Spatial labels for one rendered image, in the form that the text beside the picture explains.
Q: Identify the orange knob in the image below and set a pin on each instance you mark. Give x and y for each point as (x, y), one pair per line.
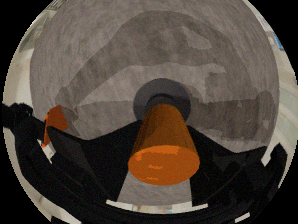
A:
(164, 152)

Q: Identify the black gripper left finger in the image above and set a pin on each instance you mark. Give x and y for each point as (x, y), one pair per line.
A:
(105, 158)

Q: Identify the black round pedestal with silver shaft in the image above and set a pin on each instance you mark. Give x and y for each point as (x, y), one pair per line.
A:
(161, 91)

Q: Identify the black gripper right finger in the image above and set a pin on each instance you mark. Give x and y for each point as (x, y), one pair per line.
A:
(218, 166)

